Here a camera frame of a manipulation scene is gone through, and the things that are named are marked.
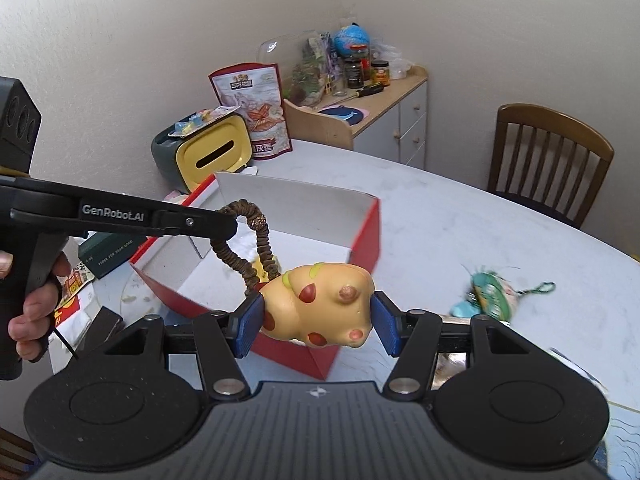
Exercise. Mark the yellow green tissue box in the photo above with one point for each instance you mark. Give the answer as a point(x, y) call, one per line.
point(187, 161)

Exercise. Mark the yellow handled screwdriver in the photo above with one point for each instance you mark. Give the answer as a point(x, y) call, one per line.
point(369, 90)

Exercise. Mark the white grey orange packet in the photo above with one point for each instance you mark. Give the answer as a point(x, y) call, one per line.
point(578, 369)

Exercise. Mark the wooden side cabinet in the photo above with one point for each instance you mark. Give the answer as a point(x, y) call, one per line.
point(393, 127)

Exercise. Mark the brown wooden chair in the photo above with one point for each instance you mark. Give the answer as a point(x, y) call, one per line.
point(548, 161)

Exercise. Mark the red white snack bag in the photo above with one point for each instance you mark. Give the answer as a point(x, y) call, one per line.
point(254, 88)

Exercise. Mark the yellow spotted toy animal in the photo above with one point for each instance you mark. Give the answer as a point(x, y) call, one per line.
point(325, 304)

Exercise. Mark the green embroidered pouch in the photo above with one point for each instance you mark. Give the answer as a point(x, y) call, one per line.
point(491, 294)

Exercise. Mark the person's left hand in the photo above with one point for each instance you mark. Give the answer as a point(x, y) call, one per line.
point(31, 329)

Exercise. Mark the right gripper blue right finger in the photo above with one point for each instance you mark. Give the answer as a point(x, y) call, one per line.
point(389, 322)

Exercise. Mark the yellow rectangular box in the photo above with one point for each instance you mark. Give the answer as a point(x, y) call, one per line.
point(261, 273)

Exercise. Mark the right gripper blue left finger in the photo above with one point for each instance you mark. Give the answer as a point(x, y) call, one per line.
point(244, 324)

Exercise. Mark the blue globe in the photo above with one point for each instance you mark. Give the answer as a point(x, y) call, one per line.
point(348, 36)

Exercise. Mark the red cardboard box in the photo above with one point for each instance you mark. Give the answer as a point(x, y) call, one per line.
point(308, 223)

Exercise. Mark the gold foil wrapper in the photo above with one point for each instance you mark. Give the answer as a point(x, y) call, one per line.
point(448, 365)

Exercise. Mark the dark green book box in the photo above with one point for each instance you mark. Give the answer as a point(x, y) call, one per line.
point(101, 253)

